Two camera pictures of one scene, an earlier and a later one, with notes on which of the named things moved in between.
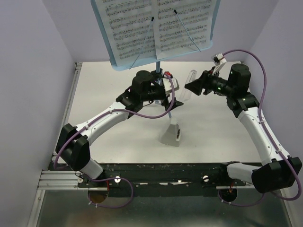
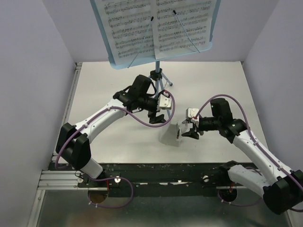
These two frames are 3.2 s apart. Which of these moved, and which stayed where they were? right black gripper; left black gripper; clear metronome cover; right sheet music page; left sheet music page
Moved: left black gripper; clear metronome cover; right black gripper
Stayed: right sheet music page; left sheet music page
